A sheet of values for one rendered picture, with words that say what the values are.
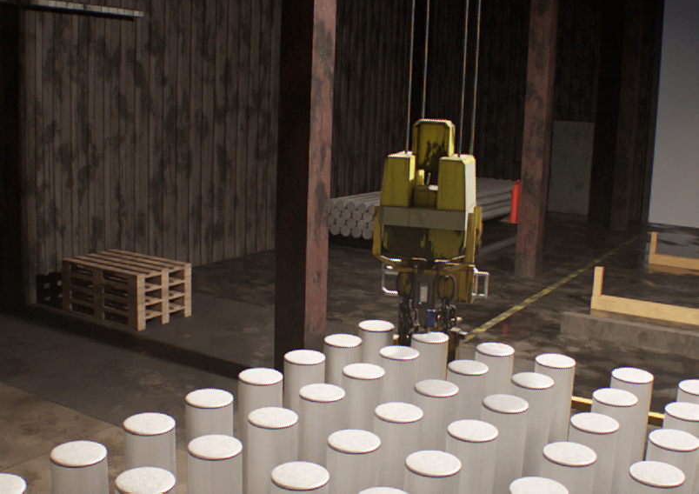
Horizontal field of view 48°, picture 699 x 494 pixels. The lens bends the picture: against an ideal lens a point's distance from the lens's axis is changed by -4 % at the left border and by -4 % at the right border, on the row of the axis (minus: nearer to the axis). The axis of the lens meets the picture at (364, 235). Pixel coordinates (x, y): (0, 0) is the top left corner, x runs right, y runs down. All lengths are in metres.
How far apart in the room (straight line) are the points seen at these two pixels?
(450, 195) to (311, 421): 1.11
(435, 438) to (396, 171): 1.12
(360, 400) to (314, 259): 3.35
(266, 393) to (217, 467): 0.65
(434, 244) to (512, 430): 0.96
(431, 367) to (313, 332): 3.01
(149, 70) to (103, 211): 1.89
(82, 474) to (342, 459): 0.76
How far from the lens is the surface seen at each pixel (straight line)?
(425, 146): 3.52
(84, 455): 2.46
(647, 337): 8.70
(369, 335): 3.71
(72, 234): 9.86
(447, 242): 3.45
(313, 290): 6.43
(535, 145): 11.28
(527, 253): 11.45
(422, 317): 3.70
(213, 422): 2.82
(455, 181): 3.35
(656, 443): 2.75
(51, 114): 9.55
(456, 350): 4.67
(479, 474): 2.66
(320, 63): 6.25
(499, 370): 3.48
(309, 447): 2.93
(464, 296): 3.64
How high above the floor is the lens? 2.38
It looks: 10 degrees down
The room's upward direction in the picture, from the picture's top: 2 degrees clockwise
